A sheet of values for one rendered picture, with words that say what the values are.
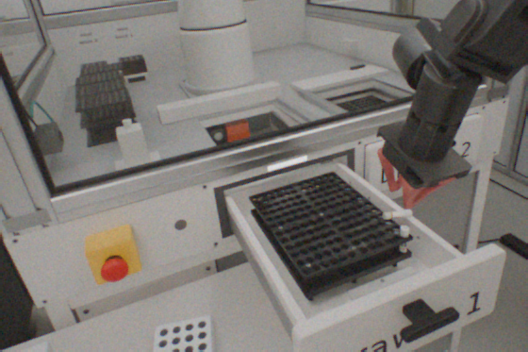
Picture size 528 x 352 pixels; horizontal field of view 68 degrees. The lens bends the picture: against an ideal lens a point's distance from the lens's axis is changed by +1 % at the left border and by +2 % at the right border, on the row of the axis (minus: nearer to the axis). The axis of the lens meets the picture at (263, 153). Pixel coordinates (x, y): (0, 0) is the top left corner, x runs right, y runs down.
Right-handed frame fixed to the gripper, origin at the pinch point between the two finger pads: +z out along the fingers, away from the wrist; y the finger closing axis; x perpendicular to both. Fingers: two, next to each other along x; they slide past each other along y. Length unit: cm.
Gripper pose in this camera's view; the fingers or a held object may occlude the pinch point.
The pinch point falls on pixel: (403, 194)
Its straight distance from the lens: 57.7
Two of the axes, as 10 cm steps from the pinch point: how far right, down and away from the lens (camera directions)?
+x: 9.3, -2.4, 2.7
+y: 3.6, 6.4, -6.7
